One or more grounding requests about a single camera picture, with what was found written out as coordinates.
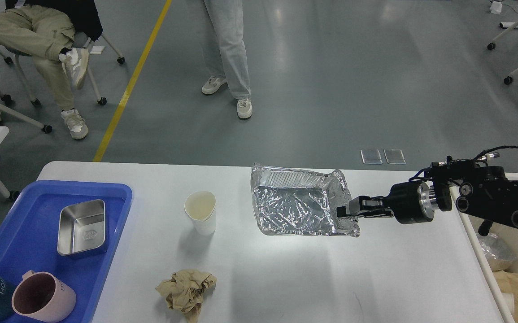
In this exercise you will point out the aluminium foil tray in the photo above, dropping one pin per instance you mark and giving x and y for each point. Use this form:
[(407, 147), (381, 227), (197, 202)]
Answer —
[(293, 201)]

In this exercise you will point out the stainless steel rectangular container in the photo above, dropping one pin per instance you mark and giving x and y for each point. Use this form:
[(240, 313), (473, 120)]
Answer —
[(83, 230)]

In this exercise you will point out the clear floor marker plate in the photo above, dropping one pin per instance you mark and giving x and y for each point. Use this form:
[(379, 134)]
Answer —
[(394, 156)]

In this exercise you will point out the standing person grey jeans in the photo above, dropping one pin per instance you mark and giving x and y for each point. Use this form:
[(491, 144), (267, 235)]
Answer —
[(226, 17)]

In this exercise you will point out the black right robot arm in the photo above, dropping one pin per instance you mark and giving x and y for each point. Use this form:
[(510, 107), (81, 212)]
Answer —
[(470, 185)]

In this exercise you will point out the white plastic bin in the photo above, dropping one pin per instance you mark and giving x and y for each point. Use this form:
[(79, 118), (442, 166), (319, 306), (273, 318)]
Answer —
[(510, 236)]

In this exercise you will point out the white rolling chair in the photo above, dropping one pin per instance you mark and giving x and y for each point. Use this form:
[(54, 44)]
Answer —
[(81, 40)]

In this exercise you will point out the seated person khaki trousers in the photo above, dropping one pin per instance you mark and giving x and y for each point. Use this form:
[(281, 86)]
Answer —
[(45, 30)]

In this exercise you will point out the white paper cup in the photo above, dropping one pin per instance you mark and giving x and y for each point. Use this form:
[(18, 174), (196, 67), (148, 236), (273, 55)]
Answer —
[(200, 208)]

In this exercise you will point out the blue plastic tray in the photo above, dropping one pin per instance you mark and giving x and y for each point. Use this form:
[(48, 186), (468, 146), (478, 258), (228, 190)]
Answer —
[(28, 238)]

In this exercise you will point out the pink mug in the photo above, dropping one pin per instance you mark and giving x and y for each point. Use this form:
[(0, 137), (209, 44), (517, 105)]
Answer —
[(43, 297)]

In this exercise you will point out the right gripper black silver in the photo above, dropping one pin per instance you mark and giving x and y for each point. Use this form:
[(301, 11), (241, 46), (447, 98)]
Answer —
[(408, 202)]

